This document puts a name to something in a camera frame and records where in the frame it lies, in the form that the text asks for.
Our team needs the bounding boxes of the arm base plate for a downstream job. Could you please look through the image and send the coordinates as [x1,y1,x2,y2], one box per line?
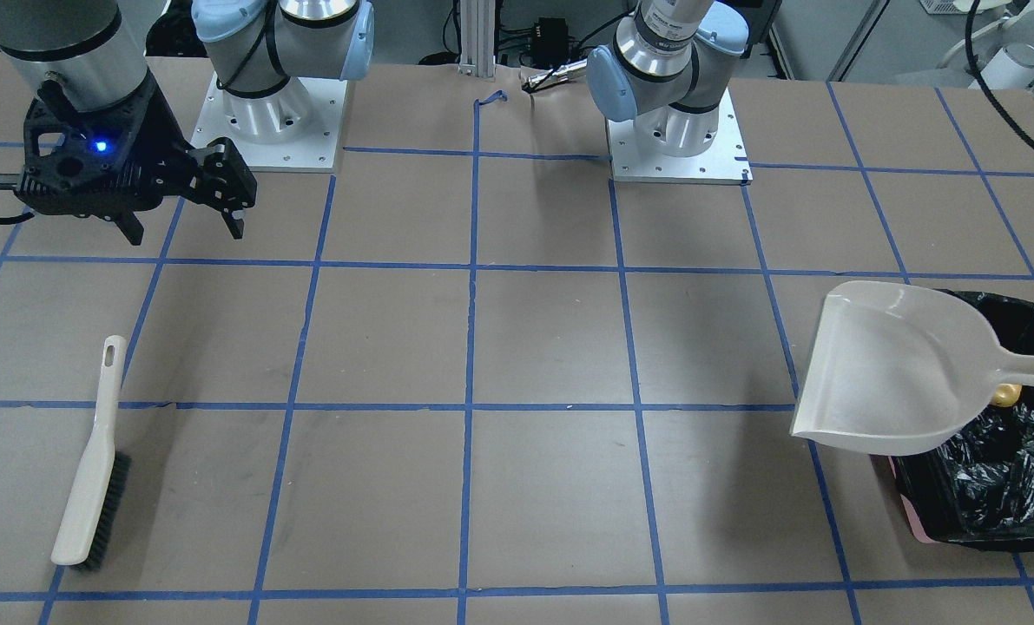
[188,76,353,174]
[605,89,754,186]

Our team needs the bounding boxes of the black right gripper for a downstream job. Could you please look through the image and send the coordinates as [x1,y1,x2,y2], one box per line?
[14,72,256,246]

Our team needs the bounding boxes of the aluminium frame post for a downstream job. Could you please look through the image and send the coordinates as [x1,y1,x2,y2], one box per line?
[456,0,500,82]

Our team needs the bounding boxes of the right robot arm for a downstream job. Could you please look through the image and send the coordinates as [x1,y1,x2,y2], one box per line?
[0,1,375,246]

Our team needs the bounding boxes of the brown toy potato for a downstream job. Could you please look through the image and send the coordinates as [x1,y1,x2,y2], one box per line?
[990,384,1022,408]

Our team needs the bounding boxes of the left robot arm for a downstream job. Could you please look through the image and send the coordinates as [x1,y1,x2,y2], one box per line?
[585,1,750,157]

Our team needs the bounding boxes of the bin with black bag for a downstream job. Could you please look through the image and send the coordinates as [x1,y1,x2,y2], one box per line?
[888,289,1034,550]

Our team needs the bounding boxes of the beige plastic dustpan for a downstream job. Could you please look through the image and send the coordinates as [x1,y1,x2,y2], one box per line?
[790,280,1034,457]

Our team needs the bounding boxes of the beige hand brush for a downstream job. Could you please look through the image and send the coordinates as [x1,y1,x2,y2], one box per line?
[49,335,131,572]

